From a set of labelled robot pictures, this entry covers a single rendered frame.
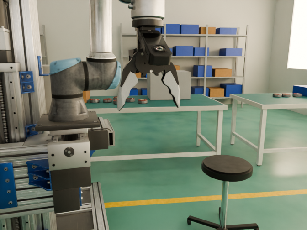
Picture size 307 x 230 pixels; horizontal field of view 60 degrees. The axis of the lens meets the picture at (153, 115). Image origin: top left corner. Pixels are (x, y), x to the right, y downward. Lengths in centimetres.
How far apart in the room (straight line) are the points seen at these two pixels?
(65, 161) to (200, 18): 654
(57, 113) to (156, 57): 61
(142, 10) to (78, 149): 53
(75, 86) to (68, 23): 601
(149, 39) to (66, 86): 53
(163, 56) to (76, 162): 56
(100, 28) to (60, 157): 49
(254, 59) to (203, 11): 187
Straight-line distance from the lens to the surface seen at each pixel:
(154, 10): 60
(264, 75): 793
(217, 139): 311
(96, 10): 105
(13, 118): 117
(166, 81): 62
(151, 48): 53
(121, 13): 696
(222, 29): 682
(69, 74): 103
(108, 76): 106
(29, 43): 123
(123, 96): 60
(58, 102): 105
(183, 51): 651
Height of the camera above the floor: 128
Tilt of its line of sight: 12 degrees down
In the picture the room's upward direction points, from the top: straight up
